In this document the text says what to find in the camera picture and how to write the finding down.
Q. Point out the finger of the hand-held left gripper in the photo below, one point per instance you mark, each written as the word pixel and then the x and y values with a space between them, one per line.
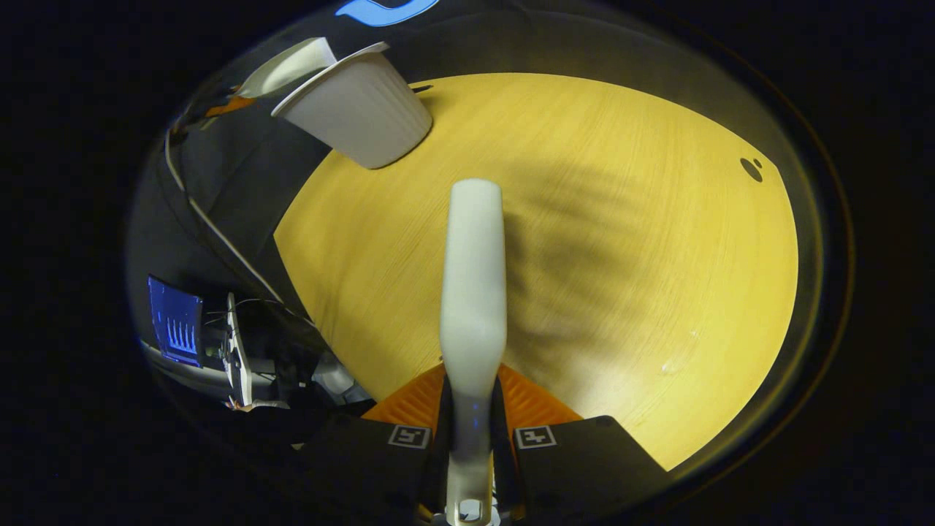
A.
pixel 228 107

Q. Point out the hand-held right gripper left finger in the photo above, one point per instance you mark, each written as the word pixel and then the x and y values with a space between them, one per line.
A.
pixel 369 475

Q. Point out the grey garbage bin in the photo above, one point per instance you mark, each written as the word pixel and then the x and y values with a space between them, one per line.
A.
pixel 365 109

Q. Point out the grey dustpan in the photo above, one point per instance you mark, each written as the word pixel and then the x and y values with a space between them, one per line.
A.
pixel 288 69

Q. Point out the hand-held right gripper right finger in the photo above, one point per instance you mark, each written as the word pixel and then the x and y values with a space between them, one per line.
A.
pixel 577 467

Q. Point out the white upright frame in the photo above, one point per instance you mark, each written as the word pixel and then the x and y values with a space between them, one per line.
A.
pixel 237 351

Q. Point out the wooden desktop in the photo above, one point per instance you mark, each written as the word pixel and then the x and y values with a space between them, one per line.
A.
pixel 621 292

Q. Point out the blue lit screen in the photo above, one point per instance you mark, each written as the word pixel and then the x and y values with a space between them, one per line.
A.
pixel 175 321

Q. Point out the small grey broom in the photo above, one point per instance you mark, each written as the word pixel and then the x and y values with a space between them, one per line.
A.
pixel 473 292

